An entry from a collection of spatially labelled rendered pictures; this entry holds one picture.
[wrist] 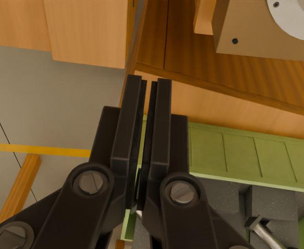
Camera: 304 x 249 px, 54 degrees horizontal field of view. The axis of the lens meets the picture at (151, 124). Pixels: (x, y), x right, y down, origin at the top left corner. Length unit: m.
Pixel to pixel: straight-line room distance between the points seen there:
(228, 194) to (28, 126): 1.60
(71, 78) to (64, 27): 1.26
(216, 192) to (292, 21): 0.57
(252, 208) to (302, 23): 0.60
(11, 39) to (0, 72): 1.33
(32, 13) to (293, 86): 0.70
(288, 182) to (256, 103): 0.20
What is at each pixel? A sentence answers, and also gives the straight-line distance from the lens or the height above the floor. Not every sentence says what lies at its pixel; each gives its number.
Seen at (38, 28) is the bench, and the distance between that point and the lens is 0.60.
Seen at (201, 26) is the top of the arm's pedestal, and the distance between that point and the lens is 0.59.
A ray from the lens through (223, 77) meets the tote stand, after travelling 0.82.
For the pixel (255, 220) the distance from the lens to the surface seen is 0.94.
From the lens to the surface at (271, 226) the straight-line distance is 0.97.
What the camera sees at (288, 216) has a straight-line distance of 0.99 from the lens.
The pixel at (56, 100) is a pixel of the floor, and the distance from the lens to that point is 1.96.
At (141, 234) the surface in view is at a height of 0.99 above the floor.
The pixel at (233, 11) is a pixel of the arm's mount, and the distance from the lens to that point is 0.47.
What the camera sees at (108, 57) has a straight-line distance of 0.57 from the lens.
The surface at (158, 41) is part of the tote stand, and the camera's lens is 0.85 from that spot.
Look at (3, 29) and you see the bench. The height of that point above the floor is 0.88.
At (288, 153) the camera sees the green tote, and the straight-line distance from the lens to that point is 0.86.
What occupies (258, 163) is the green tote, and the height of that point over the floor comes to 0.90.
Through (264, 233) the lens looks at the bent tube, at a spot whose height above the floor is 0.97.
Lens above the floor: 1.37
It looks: 45 degrees down
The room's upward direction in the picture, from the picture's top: 174 degrees counter-clockwise
